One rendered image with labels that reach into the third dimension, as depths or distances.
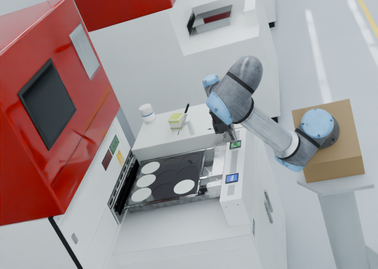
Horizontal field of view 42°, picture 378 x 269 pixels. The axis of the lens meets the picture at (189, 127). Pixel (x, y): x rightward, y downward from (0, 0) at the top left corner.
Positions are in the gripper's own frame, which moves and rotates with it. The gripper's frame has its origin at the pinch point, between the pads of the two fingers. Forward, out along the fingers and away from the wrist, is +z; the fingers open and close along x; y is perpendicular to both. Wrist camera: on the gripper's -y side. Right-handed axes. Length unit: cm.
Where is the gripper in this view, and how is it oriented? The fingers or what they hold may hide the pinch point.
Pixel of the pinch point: (236, 142)
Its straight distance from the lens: 231.2
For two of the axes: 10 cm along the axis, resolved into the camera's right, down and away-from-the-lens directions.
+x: -1.4, 5.2, -8.4
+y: -9.4, 2.1, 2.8
